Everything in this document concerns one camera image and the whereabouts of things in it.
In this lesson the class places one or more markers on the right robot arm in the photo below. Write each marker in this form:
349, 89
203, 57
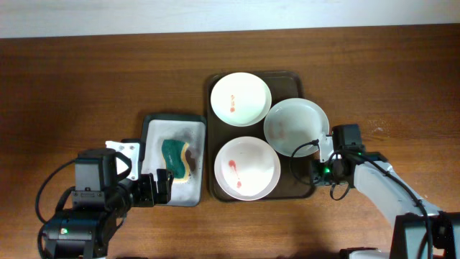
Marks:
419, 227

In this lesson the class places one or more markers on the pale blue plate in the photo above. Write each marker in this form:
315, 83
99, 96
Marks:
292, 124

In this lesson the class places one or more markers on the black soapy water tray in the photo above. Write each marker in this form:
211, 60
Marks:
188, 129

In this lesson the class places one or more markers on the pink white plate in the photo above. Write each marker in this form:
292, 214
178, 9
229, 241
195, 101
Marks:
247, 168

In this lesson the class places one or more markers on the green yellow sponge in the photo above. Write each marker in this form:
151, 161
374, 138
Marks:
174, 155

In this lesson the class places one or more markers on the brown serving tray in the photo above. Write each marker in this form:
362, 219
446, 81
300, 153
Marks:
283, 85

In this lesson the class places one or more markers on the cream white plate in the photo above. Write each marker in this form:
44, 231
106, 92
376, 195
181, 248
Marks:
241, 99

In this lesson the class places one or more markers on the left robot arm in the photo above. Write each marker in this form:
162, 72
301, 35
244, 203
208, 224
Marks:
108, 183

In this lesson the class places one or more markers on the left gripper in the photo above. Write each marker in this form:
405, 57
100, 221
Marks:
164, 196

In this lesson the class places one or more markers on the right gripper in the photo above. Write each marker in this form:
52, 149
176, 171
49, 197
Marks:
317, 177

